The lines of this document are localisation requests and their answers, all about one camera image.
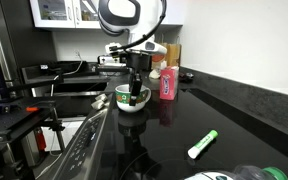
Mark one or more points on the white crumpled cloth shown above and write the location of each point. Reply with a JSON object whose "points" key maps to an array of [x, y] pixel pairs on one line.
{"points": [[155, 74]]}

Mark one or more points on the black camera stand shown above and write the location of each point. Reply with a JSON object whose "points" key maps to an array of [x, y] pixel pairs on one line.
{"points": [[23, 48]]}

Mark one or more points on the clear bottle with green cap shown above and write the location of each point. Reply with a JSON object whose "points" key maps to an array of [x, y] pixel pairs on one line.
{"points": [[246, 172]]}

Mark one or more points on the green and white marker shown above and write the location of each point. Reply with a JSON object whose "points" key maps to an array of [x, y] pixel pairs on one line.
{"points": [[196, 149]]}

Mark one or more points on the brown paper bag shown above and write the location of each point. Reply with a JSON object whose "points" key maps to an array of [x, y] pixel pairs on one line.
{"points": [[172, 57]]}

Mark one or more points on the white upper cabinets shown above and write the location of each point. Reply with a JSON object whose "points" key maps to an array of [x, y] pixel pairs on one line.
{"points": [[81, 14]]}

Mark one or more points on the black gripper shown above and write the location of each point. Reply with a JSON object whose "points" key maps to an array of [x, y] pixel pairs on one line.
{"points": [[137, 62]]}

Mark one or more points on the silver black countertop appliance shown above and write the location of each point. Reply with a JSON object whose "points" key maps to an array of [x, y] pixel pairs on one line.
{"points": [[108, 65]]}

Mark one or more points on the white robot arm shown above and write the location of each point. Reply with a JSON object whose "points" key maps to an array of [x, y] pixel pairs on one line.
{"points": [[141, 19]]}

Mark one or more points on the green and white mug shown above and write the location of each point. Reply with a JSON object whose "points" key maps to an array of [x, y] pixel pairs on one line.
{"points": [[123, 97]]}

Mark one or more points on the pink carton box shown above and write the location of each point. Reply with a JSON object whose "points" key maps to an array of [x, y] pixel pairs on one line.
{"points": [[169, 83]]}

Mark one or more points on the stove control panel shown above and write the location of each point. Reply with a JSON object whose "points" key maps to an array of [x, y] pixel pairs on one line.
{"points": [[78, 160]]}

